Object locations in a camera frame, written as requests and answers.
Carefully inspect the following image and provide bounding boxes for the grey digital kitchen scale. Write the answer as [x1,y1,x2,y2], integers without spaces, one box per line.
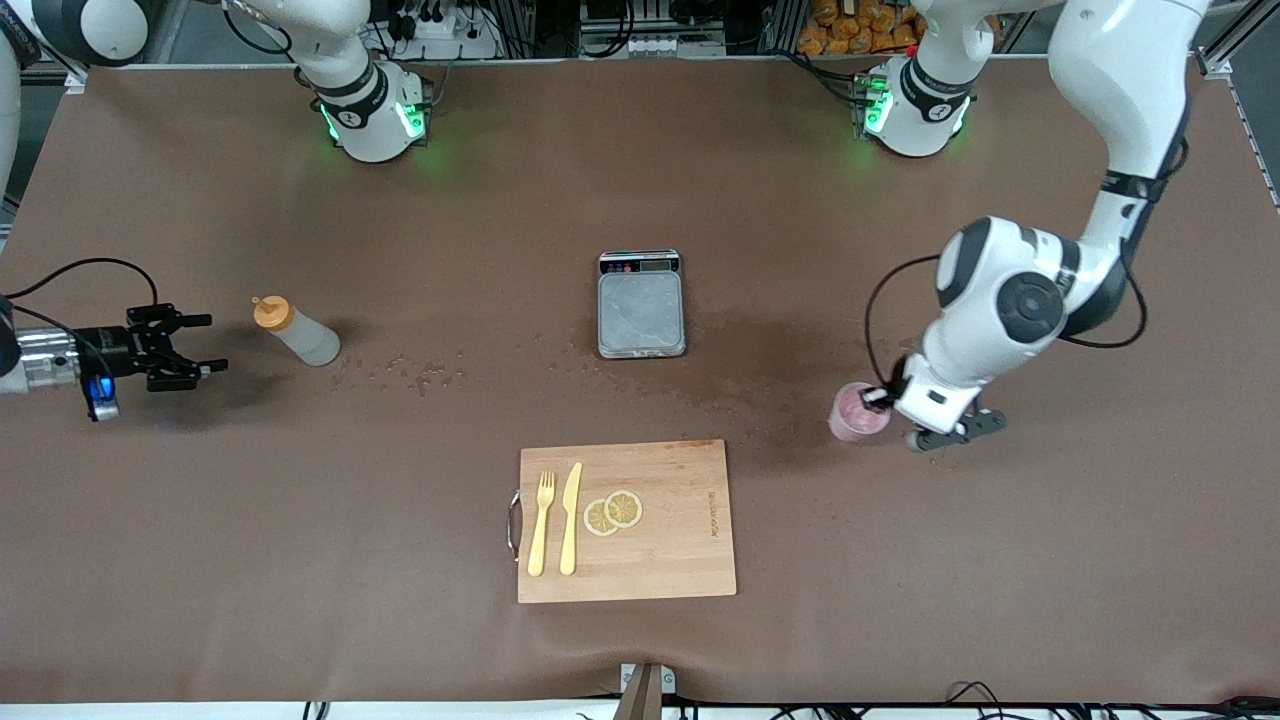
[597,250,688,360]

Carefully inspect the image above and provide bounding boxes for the white power strip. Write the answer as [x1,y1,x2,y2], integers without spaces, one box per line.
[385,0,501,61]

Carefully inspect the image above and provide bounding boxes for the black looped floor cable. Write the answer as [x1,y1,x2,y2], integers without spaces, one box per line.
[945,681,1013,720]

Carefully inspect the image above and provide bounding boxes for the sauce bottle with orange cap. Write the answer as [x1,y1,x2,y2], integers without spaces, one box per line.
[252,295,341,367]

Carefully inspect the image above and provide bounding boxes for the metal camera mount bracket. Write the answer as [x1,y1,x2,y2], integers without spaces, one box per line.
[612,662,677,720]

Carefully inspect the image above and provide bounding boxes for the wooden cutting board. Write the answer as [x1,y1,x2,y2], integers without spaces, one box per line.
[507,438,738,605]

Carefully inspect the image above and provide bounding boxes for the pink plastic cup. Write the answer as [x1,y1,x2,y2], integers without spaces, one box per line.
[829,382,891,443]

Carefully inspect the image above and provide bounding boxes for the pile of orange snack packs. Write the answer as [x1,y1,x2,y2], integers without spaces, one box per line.
[797,0,1001,56]

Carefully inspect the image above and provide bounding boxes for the yellow plastic fork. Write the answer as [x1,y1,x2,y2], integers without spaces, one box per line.
[527,471,556,578]

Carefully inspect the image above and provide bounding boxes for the yellow plastic knife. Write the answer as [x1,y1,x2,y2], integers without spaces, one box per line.
[559,462,583,577]

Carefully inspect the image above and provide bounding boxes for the brown table cover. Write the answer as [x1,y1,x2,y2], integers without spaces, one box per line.
[0,55,1280,706]

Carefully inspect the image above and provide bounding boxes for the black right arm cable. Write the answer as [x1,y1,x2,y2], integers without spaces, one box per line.
[0,257,161,391]

